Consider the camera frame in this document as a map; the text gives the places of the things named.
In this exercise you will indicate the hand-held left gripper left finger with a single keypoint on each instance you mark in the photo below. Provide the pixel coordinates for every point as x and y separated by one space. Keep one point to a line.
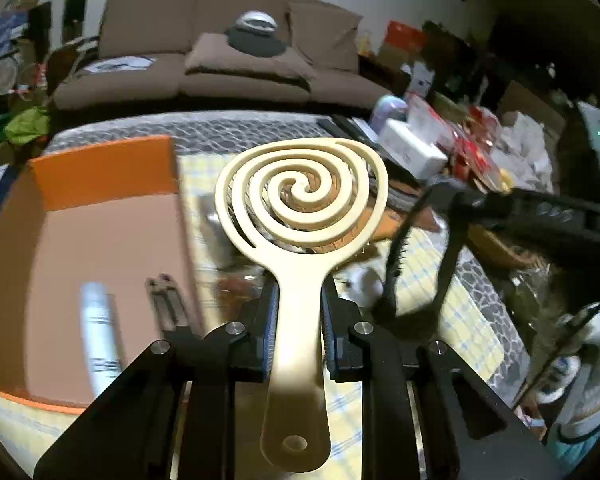
268 332

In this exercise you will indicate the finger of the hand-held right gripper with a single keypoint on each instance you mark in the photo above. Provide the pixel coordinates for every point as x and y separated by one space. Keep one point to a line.
480 202

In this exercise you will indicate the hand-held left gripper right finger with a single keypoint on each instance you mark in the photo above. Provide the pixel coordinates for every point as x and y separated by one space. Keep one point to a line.
330 332

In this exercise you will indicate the cream spiral hairbrush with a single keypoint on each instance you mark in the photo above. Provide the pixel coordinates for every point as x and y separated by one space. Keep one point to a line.
300 300

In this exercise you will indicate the thin black toothed headband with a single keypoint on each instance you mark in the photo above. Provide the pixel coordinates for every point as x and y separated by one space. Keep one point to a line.
397 255

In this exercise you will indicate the orange cardboard box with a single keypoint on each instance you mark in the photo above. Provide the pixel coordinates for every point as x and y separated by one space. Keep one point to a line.
80 175

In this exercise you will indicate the wicker basket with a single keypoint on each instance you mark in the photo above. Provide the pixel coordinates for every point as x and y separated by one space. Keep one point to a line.
505 250

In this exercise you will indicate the pile of red packets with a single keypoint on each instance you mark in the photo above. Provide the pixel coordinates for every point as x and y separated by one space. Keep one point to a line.
475 140

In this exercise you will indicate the brown plastic-wrapped packet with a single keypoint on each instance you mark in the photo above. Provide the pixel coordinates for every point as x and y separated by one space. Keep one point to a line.
410 220

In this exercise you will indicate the white tissue box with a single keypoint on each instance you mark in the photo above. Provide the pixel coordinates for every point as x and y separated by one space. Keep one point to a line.
412 147

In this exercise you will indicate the red white plastic packet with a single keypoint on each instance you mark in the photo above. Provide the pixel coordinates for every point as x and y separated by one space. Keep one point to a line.
430 117

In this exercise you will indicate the yellow checked tablecloth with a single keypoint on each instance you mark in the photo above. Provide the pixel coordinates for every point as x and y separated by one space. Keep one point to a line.
472 315

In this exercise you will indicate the purple round container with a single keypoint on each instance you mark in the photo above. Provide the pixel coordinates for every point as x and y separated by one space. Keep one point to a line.
387 110

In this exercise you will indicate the white teal cloth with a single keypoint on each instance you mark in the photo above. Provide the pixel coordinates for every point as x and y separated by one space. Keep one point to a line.
595 390

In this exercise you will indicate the long black remote control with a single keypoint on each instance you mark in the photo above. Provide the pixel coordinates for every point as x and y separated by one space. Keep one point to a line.
332 126

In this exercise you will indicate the white striped tube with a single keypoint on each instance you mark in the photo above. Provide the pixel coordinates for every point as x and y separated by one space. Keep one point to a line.
100 340

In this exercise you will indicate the red box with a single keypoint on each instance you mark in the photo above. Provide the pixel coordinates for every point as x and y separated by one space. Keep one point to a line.
405 37

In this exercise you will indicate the brown pillow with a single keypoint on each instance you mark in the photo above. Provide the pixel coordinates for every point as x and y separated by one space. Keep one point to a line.
250 62

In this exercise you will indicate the black round cushion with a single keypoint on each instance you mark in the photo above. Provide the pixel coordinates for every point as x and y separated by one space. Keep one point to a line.
257 45

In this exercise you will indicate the silver oval device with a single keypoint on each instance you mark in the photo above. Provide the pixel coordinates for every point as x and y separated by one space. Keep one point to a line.
255 21

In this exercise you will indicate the white papers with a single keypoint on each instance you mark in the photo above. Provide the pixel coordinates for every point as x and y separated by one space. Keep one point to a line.
120 64

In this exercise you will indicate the green cloth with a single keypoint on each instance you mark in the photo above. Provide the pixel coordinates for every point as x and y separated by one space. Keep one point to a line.
27 127

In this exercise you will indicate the brown sofa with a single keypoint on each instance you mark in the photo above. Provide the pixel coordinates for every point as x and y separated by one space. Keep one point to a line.
145 15

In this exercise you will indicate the black speaker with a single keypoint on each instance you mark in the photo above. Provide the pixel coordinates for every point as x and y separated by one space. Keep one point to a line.
75 15

